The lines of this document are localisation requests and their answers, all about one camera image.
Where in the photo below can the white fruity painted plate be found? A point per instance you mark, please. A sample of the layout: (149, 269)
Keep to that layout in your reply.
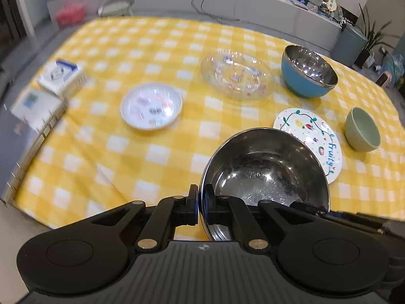
(316, 134)

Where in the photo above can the potted snake plant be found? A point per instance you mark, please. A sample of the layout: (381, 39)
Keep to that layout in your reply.
(373, 35)

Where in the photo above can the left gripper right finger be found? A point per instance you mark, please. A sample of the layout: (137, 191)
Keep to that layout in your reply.
(321, 257)

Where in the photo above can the yellow checkered tablecloth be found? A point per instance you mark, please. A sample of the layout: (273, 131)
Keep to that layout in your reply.
(93, 161)

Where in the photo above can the blue steel bowl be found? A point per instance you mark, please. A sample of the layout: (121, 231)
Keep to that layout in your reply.
(306, 73)

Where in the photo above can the orange steel bowl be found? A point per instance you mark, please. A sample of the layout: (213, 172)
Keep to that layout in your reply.
(267, 164)

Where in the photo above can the small white saucer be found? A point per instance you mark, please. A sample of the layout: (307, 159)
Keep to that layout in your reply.
(151, 106)

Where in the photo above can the grey trash bin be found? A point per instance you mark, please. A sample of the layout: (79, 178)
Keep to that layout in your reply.
(348, 46)

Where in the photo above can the small beige heater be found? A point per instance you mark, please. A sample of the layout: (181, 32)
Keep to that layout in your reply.
(384, 79)

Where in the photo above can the grey ring binder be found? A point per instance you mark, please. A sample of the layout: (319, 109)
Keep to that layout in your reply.
(24, 127)

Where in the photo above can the blue water jug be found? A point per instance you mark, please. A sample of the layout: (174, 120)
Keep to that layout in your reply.
(394, 64)

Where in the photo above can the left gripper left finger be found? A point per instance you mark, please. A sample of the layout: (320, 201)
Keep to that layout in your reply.
(91, 254)

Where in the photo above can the pink storage basket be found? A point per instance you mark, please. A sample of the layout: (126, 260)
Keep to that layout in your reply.
(70, 14)

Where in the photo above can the green ceramic bowl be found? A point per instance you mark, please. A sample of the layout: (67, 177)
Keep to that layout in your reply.
(361, 131)

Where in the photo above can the clear glass patterned plate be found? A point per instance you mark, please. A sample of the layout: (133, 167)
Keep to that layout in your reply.
(237, 75)

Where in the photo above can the small round rolling stool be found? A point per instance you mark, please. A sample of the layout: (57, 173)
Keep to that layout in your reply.
(114, 8)

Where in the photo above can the white blue small box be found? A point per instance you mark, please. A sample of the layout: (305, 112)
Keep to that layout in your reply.
(62, 78)

